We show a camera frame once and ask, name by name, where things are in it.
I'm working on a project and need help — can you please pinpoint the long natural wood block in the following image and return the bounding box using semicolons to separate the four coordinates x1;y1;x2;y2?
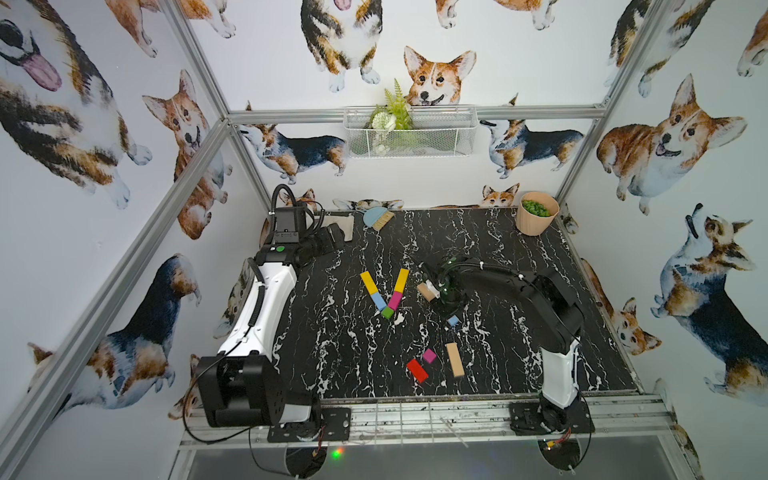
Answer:
417;282;438;302

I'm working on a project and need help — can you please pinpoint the pink pot with greens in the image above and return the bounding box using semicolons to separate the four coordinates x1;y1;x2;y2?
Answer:
516;192;560;236

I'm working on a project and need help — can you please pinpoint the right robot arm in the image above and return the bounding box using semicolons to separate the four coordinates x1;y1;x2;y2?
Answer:
418;257;585;412

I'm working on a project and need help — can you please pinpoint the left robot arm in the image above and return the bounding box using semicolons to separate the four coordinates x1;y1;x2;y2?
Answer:
195;224;345;432

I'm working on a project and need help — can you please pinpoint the small magenta block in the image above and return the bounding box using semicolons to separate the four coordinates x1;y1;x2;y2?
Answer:
422;348;437;364

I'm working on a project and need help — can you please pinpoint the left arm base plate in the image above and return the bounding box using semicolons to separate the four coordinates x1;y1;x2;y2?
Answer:
267;407;352;443

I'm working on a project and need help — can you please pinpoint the red block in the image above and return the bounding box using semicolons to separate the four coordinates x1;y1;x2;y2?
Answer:
406;359;429;383

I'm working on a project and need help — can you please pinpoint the green fern plant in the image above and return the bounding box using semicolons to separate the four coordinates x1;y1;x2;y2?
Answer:
366;79;413;156

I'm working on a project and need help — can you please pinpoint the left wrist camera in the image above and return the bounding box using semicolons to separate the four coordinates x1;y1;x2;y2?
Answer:
266;184;308;244

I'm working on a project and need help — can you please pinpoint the short yellow block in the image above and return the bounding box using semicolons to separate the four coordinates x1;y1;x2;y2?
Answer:
360;271;378;296

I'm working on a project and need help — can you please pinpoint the small light blue block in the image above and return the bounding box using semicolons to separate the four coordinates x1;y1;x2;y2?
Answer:
371;292;387;311

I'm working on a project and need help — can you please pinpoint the beige work glove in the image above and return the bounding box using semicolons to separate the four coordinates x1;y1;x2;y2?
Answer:
324;215;355;242

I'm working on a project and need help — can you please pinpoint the white wire basket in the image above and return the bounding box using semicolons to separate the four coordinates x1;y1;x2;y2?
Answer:
343;106;479;158

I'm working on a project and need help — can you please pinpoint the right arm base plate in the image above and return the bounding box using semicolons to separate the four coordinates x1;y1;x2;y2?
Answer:
508;397;595;436

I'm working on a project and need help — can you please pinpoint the magenta rectangular block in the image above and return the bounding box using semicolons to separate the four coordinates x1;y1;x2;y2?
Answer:
388;291;403;311

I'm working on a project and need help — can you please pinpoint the long yellow block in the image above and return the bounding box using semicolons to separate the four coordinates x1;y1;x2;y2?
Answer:
394;268;409;293

